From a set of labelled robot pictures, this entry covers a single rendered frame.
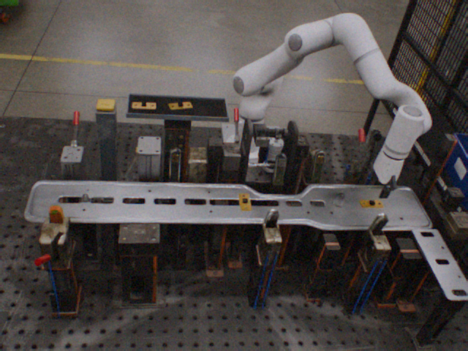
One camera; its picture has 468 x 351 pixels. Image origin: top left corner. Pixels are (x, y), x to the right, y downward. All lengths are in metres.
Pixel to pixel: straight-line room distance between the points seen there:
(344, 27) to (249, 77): 0.49
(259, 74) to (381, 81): 0.54
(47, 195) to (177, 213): 0.43
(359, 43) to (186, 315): 1.06
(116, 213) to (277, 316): 0.66
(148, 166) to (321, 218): 0.62
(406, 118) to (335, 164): 0.95
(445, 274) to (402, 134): 0.46
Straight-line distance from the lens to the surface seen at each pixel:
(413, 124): 1.55
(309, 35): 1.67
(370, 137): 1.78
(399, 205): 1.83
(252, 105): 2.05
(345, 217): 1.70
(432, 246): 1.74
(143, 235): 1.47
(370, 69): 1.57
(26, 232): 1.98
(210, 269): 1.80
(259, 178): 1.81
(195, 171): 1.68
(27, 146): 2.39
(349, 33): 1.60
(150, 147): 1.66
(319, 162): 1.78
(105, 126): 1.80
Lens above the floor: 2.12
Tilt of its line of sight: 40 degrees down
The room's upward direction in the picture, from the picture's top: 9 degrees clockwise
